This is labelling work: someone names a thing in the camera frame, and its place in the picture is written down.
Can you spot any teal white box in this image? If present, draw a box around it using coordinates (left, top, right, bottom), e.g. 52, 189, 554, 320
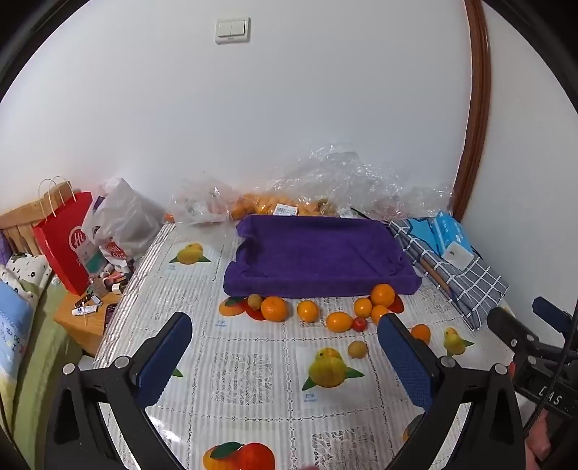
83, 248, 107, 274

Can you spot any person's right hand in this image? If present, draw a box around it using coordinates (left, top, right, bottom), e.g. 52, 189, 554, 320
526, 413, 554, 459

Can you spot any wooden nightstand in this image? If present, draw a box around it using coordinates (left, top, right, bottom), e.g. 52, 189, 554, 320
53, 271, 131, 358

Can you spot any brown wooden door frame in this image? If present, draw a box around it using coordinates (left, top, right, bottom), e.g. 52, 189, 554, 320
452, 0, 491, 222

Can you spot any large orange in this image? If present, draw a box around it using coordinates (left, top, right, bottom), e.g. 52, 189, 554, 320
370, 283, 397, 307
261, 296, 289, 322

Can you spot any wooden stick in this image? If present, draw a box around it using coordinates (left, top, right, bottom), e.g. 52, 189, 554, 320
418, 257, 454, 299

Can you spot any grey plastic bag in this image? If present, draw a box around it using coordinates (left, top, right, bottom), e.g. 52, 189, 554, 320
81, 178, 164, 272

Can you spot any blue printed blanket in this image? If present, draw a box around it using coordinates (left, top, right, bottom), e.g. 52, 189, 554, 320
0, 280, 34, 376

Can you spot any blue paper sheet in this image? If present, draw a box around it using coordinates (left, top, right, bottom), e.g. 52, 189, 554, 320
404, 218, 436, 247

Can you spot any red paper bag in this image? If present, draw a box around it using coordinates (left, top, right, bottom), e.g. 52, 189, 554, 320
33, 177, 95, 295

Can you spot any labelled bag of oranges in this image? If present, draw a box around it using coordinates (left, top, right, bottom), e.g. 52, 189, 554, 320
230, 192, 337, 220

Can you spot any oblong orange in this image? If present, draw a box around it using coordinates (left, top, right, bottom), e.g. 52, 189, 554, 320
326, 312, 354, 334

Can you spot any grey plaid cloth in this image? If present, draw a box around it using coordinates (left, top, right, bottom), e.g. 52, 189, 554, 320
389, 220, 510, 333

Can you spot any white dotted pillow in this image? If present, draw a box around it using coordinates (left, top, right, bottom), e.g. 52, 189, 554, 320
0, 253, 52, 299

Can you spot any green bedsheet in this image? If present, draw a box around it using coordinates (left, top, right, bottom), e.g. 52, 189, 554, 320
0, 280, 95, 435

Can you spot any white light switch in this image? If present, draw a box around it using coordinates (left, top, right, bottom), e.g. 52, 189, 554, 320
215, 17, 250, 44

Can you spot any purple towel-covered tray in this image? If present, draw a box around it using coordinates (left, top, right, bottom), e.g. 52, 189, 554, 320
223, 214, 423, 300

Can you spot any fruit-printed tablecloth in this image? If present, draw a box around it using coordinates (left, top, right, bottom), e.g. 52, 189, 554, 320
92, 221, 520, 470

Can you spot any red white packet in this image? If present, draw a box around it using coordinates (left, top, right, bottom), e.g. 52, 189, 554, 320
99, 242, 129, 272

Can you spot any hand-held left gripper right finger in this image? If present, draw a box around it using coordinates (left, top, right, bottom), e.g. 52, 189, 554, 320
377, 312, 527, 470

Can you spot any blue cardboard box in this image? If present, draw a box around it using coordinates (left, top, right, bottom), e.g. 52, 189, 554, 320
429, 212, 475, 271

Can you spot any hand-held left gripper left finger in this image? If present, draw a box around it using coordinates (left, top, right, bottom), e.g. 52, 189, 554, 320
45, 311, 195, 470

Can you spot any wooden headboard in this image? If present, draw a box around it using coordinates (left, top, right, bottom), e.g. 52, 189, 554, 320
0, 183, 75, 254

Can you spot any clear plastic bag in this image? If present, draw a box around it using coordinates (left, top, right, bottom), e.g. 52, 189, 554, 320
171, 178, 233, 225

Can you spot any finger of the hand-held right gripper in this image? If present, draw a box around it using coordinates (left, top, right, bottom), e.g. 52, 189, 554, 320
532, 297, 578, 339
487, 306, 549, 362

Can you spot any crumpled clear plastic wrap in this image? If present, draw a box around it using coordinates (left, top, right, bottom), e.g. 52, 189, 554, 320
266, 142, 454, 222

